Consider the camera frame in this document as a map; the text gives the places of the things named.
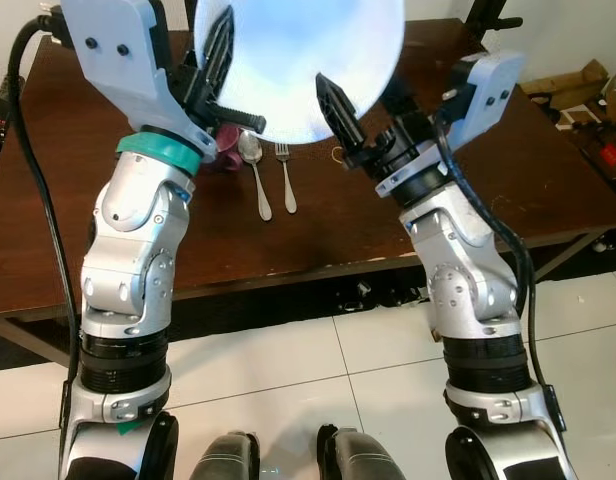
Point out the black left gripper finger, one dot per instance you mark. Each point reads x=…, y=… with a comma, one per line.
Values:
x=238, y=117
x=218, y=55

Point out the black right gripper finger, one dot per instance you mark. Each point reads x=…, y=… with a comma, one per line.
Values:
x=340, y=110
x=400, y=99

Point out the white round plate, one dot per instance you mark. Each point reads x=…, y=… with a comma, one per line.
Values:
x=308, y=50

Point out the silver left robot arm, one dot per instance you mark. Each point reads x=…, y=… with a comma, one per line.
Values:
x=133, y=260

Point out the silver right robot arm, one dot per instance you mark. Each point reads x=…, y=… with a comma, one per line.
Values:
x=468, y=290

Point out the silver spoon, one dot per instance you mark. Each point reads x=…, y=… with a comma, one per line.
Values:
x=250, y=150

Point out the purple mug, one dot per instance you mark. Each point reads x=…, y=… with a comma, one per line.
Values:
x=231, y=152

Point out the silver fork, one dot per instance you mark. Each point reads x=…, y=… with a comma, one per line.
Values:
x=286, y=180

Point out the black stand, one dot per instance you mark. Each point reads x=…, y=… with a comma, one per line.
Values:
x=486, y=20

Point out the dark brown wooden table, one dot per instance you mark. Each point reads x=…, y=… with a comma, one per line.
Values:
x=328, y=235

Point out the brown cardboard box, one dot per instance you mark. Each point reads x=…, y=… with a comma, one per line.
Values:
x=563, y=90

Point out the robot right leg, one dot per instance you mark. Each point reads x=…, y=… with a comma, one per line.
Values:
x=363, y=458

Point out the robot leg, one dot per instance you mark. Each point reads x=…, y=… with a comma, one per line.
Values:
x=363, y=458
x=226, y=460

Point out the robot left leg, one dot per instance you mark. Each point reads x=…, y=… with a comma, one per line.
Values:
x=226, y=460

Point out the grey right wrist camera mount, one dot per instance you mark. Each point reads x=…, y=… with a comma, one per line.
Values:
x=486, y=95

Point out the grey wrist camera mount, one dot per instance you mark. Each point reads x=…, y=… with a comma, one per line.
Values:
x=486, y=95
x=113, y=70

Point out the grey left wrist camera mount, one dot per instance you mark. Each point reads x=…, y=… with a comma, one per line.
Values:
x=113, y=70

